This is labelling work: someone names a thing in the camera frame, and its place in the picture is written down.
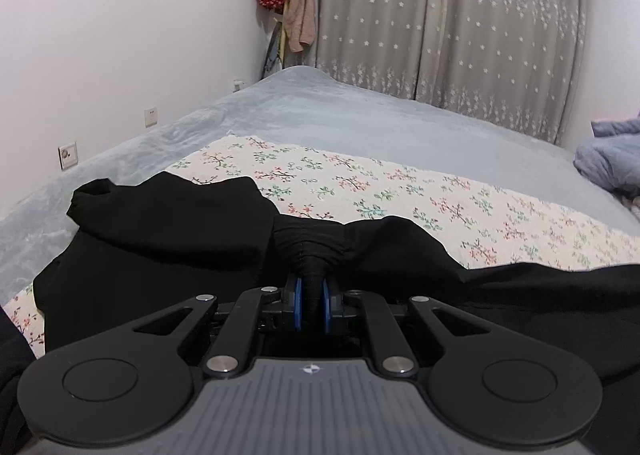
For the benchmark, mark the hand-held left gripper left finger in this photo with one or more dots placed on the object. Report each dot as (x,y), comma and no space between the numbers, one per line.
(298,306)

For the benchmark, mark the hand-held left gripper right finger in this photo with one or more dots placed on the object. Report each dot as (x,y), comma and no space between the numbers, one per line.
(328,307)

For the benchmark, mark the black pants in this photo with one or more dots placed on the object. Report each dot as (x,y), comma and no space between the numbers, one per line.
(175,245)

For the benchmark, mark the floral printed bed sheet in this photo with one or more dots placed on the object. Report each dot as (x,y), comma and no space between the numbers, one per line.
(400,195)

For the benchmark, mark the grey bedspread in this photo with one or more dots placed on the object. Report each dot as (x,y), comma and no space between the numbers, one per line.
(350,115)

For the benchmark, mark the wooden coat rack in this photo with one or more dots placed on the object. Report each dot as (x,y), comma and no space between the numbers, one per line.
(285,42)

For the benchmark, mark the pink garment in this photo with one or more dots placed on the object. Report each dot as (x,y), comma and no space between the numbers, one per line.
(301,10)

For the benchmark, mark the person's dark clothing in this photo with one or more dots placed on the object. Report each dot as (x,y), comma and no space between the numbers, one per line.
(12,385)

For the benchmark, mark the grey star-patterned curtain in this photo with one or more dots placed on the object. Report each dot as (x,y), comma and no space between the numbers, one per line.
(450,35)

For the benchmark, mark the blue-grey quilt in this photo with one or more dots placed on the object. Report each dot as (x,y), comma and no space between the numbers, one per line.
(610,155)

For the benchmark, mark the white wall socket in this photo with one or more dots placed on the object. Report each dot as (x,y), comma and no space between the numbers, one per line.
(150,117)
(239,85)

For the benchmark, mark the round-hole wall socket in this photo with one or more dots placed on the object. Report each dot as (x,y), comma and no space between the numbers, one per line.
(68,156)

